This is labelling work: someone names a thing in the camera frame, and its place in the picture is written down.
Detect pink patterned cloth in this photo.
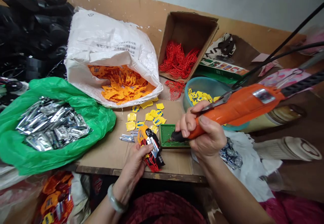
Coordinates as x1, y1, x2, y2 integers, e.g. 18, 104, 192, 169
258, 68, 312, 91

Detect pink paper sheet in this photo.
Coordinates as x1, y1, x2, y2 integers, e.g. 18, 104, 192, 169
250, 53, 282, 77

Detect loose silver plastic strips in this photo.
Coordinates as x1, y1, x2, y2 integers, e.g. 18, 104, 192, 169
119, 131, 139, 143

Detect white ribbed cup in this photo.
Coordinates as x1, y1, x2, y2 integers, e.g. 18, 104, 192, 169
252, 136, 323, 162

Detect pile of orange plastic parts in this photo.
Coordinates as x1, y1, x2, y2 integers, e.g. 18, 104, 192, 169
88, 65, 156, 105

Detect person's left hand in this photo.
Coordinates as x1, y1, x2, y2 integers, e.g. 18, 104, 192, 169
118, 142, 154, 191

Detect pile of black plastic parts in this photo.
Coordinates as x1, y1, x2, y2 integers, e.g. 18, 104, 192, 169
0, 0, 75, 83

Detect pile of silver plastic parts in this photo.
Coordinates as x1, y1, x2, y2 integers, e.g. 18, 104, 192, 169
15, 96, 93, 152

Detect white woven sack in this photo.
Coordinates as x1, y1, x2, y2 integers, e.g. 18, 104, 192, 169
64, 6, 164, 109

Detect brown cardboard box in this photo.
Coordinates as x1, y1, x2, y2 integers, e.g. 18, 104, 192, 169
158, 11, 220, 83

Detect teal plastic basin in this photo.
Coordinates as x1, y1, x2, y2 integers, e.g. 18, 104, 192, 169
182, 76, 250, 132

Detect scattered yellow plastic pieces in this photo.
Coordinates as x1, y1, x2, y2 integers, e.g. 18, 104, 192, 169
125, 103, 167, 135

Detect person's right hand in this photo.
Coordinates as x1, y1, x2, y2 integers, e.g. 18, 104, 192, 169
175, 100, 228, 159

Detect white plastic bag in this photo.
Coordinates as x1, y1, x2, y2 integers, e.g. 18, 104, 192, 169
192, 130, 283, 202

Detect person's legs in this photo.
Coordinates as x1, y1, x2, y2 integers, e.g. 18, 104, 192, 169
121, 190, 324, 224

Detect beige jar with amber lid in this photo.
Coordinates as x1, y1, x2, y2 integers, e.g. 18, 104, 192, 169
242, 104, 307, 134

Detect green plastic bag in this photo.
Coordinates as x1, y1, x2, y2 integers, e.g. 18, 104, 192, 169
0, 77, 117, 176

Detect loose red plastic frames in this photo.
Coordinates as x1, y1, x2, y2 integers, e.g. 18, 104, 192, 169
164, 79, 187, 101

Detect pile of red plastic frames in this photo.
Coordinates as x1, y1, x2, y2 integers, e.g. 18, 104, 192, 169
159, 40, 201, 80

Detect heap of yellow parts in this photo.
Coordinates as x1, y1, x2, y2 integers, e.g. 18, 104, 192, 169
187, 88, 221, 106

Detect heap of silver blue parts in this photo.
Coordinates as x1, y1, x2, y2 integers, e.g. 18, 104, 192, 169
218, 137, 244, 171

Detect cardboard sheet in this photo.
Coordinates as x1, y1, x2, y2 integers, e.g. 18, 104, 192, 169
75, 99, 207, 178

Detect green colourful carton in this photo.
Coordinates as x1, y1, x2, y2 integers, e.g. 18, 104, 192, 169
194, 58, 250, 85

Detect orange black toy car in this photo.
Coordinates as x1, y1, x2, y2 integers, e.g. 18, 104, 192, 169
137, 124, 166, 173

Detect green screw tray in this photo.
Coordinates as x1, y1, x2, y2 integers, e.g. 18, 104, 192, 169
160, 124, 191, 149

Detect white tote bag black straps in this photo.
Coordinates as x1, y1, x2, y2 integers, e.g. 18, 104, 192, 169
203, 32, 237, 61

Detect orange electric screwdriver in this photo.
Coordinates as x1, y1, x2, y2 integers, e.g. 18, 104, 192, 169
169, 70, 324, 144

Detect black cables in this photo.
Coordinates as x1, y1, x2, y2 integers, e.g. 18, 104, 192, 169
232, 2, 324, 91

